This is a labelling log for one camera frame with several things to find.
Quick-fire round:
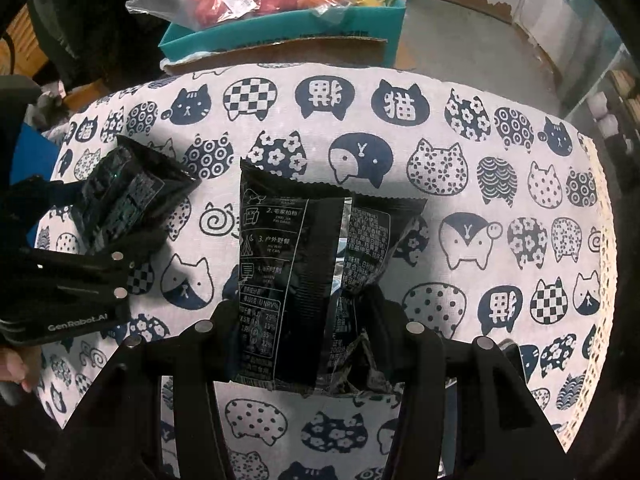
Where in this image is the dark cloth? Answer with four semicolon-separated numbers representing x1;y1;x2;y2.
27;0;171;88

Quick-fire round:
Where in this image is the teal cardboard box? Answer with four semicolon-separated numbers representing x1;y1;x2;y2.
159;0;408;73

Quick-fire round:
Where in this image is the person's left hand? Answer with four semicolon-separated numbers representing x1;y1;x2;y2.
0;347;32;393

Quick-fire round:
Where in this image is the grey crumpled cloth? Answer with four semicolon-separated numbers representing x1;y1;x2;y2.
25;82;68;128

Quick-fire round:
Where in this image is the blue box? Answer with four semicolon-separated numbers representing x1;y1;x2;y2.
17;122;63;181

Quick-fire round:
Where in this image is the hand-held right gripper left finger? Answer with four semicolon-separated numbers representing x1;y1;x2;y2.
45;297;241;480

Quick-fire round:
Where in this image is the cat print cloth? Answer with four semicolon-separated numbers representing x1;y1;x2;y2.
30;62;613;480

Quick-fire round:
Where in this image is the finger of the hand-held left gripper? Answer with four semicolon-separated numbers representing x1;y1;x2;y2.
5;175;76;241
20;227;168;311

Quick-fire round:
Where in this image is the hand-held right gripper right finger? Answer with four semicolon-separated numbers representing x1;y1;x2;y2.
369;290;566;480

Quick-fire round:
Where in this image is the black snack packet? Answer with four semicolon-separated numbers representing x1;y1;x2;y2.
232;157;428;398
70;135;201;256

